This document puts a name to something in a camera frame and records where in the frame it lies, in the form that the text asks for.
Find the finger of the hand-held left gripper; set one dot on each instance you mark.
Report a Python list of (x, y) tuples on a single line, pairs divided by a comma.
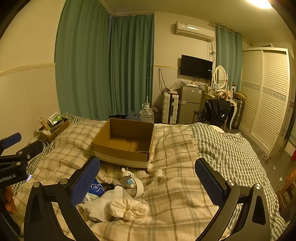
[(11, 139), (32, 149)]

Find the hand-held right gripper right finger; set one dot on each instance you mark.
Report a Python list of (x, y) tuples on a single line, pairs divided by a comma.
[(209, 183)]

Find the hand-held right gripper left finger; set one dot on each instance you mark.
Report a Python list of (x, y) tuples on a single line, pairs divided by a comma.
[(85, 180)]

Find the blue white tube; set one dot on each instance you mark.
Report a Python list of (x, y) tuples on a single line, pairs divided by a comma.
[(96, 188)]

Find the white cloth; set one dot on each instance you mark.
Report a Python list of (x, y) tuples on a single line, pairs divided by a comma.
[(101, 201)]

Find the white rabbit toy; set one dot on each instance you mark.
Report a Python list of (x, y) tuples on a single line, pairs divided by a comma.
[(126, 173)]

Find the cream scrunchie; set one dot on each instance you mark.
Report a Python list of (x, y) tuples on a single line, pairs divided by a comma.
[(129, 208)]

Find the white tape roll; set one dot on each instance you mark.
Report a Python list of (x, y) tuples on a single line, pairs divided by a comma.
[(138, 188)]

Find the person's left hand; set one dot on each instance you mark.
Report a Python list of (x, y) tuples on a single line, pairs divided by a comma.
[(9, 199)]

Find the small cardboard box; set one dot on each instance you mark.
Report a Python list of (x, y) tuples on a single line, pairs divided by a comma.
[(54, 135)]

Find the beige plaid blanket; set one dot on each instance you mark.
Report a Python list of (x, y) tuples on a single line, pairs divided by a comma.
[(175, 197)]

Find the green printed carton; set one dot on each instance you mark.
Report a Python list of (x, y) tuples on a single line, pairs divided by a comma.
[(55, 119)]

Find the green checkered quilt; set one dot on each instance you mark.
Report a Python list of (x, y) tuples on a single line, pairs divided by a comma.
[(231, 148)]

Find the green checkered pillow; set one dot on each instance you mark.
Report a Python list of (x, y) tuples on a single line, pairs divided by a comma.
[(74, 118)]

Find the black jacket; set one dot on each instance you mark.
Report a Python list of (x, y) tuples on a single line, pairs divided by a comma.
[(216, 109)]

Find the dark suitcase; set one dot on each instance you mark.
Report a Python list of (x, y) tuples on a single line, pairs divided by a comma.
[(238, 113)]

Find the brown wooden chair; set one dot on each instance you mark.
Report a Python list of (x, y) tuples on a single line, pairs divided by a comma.
[(286, 197)]

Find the silver refrigerator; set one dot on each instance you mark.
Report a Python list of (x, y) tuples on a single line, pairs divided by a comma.
[(188, 106)]

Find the white suitcase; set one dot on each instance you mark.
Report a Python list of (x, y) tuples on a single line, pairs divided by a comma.
[(166, 109)]

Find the dark patterned bag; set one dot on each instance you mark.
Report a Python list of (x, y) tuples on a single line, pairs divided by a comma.
[(156, 114)]

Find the blond fluffy item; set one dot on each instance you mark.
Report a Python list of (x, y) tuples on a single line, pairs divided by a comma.
[(223, 95)]

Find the large clear water jug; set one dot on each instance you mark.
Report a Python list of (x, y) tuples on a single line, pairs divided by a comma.
[(146, 114)]

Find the wide green curtain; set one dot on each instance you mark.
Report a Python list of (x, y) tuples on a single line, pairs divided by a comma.
[(83, 69)]

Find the clear plastic bag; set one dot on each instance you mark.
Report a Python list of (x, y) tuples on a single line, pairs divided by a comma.
[(177, 85)]

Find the white louvred wardrobe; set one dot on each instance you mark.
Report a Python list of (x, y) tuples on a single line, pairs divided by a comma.
[(266, 97)]

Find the white oval mirror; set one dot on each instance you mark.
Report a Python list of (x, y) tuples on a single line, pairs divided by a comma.
[(220, 76)]

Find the thin grey pole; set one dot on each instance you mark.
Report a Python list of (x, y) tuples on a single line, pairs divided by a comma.
[(147, 88)]

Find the narrow green curtain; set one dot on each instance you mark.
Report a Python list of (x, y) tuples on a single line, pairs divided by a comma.
[(131, 69)]

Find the pale teal curtain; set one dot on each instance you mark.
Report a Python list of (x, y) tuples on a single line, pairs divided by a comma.
[(227, 53)]

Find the white air conditioner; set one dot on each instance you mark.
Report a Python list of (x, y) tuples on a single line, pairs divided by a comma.
[(194, 31)]

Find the ceiling light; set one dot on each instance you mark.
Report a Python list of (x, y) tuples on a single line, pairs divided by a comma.
[(260, 3)]

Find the black wall television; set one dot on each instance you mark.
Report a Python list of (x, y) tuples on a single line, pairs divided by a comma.
[(195, 67)]

